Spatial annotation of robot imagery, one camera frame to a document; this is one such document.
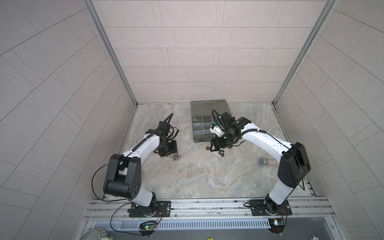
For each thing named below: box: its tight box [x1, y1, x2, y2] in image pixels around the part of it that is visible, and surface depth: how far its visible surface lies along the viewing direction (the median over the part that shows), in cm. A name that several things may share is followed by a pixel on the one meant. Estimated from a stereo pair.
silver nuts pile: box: [169, 153, 181, 162], surface depth 89 cm
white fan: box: [79, 227, 108, 240], surface depth 63 cm
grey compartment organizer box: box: [190, 99, 231, 143], surface depth 113 cm
